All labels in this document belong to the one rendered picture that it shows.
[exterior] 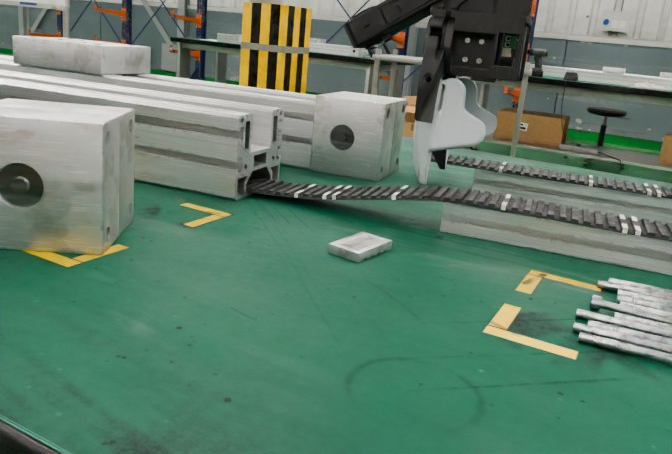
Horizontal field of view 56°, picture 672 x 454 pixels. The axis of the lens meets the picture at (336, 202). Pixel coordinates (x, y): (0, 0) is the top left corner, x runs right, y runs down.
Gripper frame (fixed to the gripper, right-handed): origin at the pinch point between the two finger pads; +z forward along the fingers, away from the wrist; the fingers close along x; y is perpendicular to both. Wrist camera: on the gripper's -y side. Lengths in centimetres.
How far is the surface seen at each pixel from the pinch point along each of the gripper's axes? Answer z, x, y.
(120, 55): -5, 18, -50
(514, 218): 3.3, -1.7, 8.8
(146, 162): 3.6, -4.8, -28.1
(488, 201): 2.4, -0.6, 6.2
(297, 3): -29, 315, -158
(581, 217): 2.5, -0.1, 14.3
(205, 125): -1.2, -4.8, -21.3
